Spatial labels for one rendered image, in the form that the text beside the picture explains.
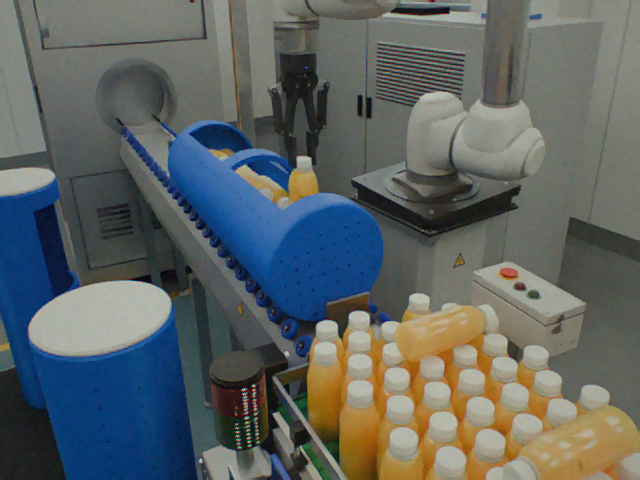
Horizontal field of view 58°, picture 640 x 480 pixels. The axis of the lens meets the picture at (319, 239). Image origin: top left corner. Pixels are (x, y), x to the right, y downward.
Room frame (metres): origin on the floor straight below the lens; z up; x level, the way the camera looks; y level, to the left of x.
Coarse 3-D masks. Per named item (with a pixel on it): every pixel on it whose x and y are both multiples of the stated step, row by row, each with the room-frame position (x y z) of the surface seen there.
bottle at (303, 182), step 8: (296, 176) 1.19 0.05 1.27; (304, 176) 1.19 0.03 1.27; (312, 176) 1.20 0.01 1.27; (296, 184) 1.18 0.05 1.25; (304, 184) 1.18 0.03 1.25; (312, 184) 1.19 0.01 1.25; (296, 192) 1.18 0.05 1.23; (304, 192) 1.18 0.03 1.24; (312, 192) 1.19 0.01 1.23; (296, 200) 1.18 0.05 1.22
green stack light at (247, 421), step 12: (264, 408) 0.53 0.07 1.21; (216, 420) 0.53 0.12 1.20; (228, 420) 0.51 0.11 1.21; (240, 420) 0.51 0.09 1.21; (252, 420) 0.52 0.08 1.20; (264, 420) 0.53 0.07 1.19; (216, 432) 0.53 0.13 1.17; (228, 432) 0.51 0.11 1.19; (240, 432) 0.51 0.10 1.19; (252, 432) 0.52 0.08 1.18; (264, 432) 0.53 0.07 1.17; (228, 444) 0.51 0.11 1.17; (240, 444) 0.51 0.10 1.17; (252, 444) 0.52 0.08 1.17
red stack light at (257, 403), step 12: (264, 372) 0.54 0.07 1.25; (216, 384) 0.52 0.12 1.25; (252, 384) 0.52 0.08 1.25; (264, 384) 0.54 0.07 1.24; (216, 396) 0.52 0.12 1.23; (228, 396) 0.51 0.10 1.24; (240, 396) 0.51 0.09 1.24; (252, 396) 0.52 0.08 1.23; (264, 396) 0.54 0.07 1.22; (216, 408) 0.52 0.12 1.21; (228, 408) 0.51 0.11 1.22; (240, 408) 0.51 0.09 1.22; (252, 408) 0.52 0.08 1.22
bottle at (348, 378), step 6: (348, 372) 0.78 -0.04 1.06; (348, 378) 0.78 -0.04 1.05; (354, 378) 0.77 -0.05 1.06; (360, 378) 0.77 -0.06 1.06; (366, 378) 0.77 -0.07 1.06; (372, 378) 0.78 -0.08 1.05; (342, 384) 0.78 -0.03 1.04; (348, 384) 0.77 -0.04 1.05; (372, 384) 0.77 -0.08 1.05; (342, 390) 0.78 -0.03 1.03; (378, 390) 0.78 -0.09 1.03; (342, 396) 0.77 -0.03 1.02; (342, 402) 0.77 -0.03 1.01
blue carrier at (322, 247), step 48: (192, 144) 1.71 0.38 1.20; (240, 144) 1.93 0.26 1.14; (192, 192) 1.56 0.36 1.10; (240, 192) 1.31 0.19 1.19; (288, 192) 1.64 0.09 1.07; (240, 240) 1.20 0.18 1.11; (288, 240) 1.07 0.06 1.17; (336, 240) 1.12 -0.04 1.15; (288, 288) 1.07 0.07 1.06; (336, 288) 1.12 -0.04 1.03
